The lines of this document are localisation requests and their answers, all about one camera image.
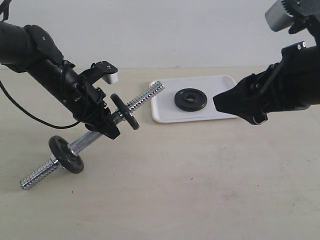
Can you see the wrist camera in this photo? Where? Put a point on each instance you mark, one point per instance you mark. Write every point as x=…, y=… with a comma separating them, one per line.
x=293, y=15
x=101, y=70

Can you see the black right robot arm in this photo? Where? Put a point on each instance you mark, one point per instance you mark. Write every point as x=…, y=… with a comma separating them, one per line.
x=293, y=83

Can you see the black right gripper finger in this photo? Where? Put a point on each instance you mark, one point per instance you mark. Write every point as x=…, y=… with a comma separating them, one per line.
x=239, y=100
x=254, y=117

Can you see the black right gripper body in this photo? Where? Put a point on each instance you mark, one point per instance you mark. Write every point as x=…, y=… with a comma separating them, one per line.
x=294, y=82

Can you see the black weight plate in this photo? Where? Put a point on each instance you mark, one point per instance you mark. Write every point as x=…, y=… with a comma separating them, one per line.
x=123, y=111
x=190, y=99

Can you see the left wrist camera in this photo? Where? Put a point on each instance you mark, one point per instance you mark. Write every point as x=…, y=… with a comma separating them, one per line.
x=101, y=70

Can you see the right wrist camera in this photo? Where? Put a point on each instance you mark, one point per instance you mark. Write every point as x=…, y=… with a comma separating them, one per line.
x=293, y=15

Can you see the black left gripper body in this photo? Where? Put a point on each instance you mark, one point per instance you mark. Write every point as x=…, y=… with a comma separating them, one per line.
x=82, y=98

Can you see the white plastic tray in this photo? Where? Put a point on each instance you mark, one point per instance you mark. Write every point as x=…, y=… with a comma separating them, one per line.
x=164, y=110

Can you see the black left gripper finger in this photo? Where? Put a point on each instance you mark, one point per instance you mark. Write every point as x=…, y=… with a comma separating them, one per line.
x=97, y=127
x=108, y=125

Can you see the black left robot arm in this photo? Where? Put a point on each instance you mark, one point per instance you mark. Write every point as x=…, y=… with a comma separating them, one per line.
x=30, y=49

